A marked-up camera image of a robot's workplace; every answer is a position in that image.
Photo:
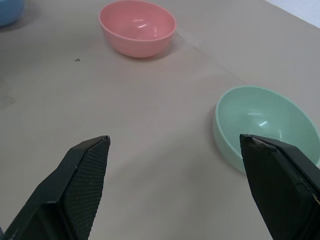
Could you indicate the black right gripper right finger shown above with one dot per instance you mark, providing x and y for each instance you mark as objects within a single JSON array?
[{"x": 277, "y": 190}]

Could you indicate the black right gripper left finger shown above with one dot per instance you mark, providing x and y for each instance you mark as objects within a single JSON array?
[{"x": 75, "y": 190}]

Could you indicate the blue plastic bowl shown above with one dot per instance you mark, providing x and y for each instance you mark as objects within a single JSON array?
[{"x": 8, "y": 11}]

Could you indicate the green plastic bowl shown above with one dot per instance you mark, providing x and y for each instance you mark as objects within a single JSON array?
[{"x": 260, "y": 117}]

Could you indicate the pink plastic bowl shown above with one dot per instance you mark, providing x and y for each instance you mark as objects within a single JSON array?
[{"x": 138, "y": 27}]

